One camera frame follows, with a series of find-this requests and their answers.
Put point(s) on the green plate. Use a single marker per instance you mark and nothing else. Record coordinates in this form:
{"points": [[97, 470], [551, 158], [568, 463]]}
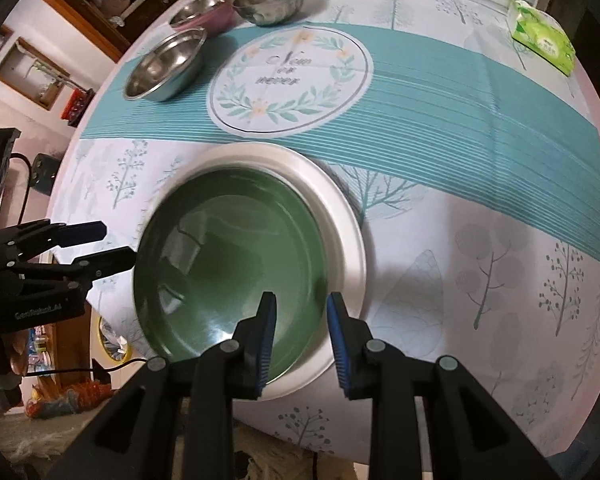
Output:
{"points": [[220, 260]]}

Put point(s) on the patterned steel bowl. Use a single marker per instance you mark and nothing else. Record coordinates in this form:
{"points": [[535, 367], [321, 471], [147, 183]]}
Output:
{"points": [[267, 0]]}

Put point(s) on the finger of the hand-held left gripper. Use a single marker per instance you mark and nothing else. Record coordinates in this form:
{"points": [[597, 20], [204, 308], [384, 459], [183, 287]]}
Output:
{"points": [[82, 232], [110, 259]]}

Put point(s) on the black power adapter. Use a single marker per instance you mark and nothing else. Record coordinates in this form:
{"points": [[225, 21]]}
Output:
{"points": [[46, 174]]}

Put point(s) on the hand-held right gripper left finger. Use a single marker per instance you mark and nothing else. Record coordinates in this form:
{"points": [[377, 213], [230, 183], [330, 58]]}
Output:
{"points": [[266, 345]]}

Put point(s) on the green tissue pack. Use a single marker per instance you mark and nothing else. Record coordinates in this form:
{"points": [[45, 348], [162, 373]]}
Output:
{"points": [[542, 35]]}

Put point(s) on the large steel bowl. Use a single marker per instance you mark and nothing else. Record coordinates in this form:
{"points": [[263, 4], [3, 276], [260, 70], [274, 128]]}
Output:
{"points": [[162, 67]]}

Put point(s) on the pink steel bowl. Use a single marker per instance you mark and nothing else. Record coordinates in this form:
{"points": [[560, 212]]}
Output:
{"points": [[215, 17]]}

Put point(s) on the large white plate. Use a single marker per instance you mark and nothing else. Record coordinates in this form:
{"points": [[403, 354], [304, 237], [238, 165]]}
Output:
{"points": [[340, 220]]}

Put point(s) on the pink kitchen appliance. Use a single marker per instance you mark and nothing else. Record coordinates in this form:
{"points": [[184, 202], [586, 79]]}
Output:
{"points": [[116, 0]]}

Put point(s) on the orange plastic bag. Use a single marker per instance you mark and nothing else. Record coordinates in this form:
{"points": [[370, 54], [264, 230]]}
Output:
{"points": [[70, 396]]}

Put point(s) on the red basket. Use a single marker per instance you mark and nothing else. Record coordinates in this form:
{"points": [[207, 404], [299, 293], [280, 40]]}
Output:
{"points": [[76, 106]]}

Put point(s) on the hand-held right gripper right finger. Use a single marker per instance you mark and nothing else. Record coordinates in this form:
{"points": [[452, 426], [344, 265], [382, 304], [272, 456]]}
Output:
{"points": [[337, 345]]}

